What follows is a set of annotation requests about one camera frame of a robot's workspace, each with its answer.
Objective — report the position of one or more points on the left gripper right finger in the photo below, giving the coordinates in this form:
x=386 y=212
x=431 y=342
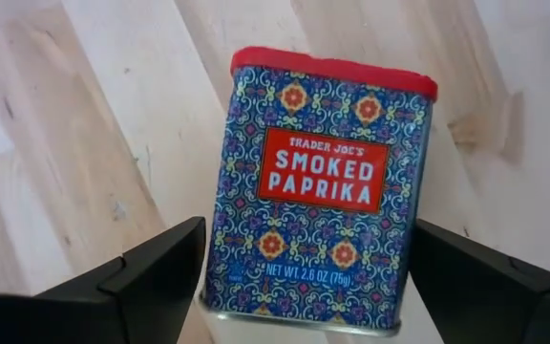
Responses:
x=504 y=306

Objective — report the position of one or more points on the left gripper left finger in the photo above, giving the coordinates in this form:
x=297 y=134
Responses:
x=89 y=315

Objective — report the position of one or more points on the smoked paprika spice tin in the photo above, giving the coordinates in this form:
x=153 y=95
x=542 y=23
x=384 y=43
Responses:
x=323 y=167

